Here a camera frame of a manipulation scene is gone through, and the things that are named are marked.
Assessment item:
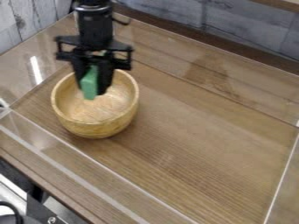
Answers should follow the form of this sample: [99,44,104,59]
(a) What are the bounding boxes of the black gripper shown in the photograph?
[55,5,134,95]

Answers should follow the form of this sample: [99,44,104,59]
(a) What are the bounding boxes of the green rectangular block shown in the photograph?
[79,66,99,100]

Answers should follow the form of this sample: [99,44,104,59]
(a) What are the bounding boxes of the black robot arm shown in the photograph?
[55,0,134,100]

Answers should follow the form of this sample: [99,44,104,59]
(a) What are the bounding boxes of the wooden bowl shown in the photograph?
[51,70,140,139]

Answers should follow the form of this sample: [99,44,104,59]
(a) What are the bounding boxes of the clear acrylic corner bracket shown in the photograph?
[74,11,132,26]

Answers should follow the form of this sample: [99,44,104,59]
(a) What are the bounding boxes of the clear acrylic tray wall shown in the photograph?
[0,99,199,224]

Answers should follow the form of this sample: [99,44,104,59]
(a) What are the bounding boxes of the black table clamp mount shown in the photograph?
[0,186,71,224]

